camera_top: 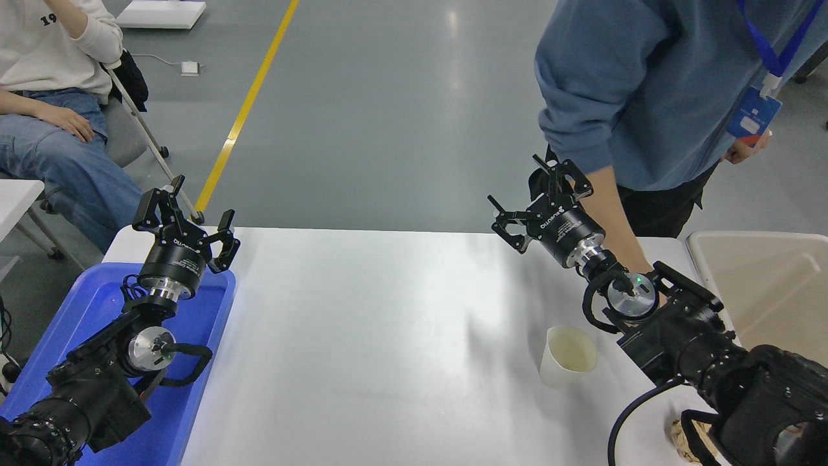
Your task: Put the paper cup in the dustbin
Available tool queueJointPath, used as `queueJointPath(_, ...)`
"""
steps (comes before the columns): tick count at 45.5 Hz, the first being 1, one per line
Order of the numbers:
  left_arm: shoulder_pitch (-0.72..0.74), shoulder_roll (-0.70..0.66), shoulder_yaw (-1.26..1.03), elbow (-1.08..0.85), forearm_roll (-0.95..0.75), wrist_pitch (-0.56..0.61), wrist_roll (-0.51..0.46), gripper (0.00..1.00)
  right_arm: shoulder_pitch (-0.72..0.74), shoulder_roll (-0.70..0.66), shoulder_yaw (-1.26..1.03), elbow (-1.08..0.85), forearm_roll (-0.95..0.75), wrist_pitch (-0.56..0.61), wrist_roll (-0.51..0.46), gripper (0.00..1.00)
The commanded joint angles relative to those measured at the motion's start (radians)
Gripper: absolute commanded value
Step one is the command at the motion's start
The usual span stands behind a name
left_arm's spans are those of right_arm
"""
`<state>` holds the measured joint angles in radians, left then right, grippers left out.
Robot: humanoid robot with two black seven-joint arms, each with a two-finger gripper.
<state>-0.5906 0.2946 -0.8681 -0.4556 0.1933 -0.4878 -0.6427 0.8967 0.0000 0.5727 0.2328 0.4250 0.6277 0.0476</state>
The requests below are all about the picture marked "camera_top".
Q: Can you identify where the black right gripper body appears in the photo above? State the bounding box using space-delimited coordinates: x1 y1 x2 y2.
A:
527 196 606 268

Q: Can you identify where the person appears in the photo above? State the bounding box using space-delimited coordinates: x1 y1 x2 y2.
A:
534 0 828 279
0 0 144 254

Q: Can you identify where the white power adapter with cable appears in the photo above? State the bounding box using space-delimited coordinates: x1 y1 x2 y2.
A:
133 53 201 77

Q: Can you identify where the black garment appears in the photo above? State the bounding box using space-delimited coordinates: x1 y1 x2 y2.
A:
110 50 149 112

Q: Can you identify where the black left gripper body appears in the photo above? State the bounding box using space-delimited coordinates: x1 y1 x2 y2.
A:
138 227 212 290

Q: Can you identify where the white paper cup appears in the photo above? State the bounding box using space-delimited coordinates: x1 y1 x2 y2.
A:
539 326 598 390

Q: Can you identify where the black cable bundle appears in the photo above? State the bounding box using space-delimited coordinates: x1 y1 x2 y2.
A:
0 294 23 395

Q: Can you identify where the grey folding chair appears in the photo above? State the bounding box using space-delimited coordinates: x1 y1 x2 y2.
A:
39 61 206 226

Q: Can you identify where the person's left hand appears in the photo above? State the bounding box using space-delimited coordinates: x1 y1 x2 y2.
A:
723 131 772 165

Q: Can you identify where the blue plastic tray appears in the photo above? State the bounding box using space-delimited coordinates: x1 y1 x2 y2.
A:
0 261 237 466

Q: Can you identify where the small white table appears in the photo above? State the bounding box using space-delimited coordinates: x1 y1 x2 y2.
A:
0 179 65 261

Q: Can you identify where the crumpled tan paper ball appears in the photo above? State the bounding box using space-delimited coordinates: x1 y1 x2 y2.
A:
666 417 707 465

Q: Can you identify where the blue lanyard with badge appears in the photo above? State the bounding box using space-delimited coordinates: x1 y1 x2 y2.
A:
726 0 825 148

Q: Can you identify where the large pale plastic bin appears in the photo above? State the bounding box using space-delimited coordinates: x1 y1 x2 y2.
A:
685 231 828 367

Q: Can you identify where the person's right hand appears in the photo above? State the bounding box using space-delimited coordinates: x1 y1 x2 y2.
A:
620 249 655 276
38 105 95 144

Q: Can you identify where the flat white board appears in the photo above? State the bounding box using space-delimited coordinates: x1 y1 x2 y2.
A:
115 0 208 30

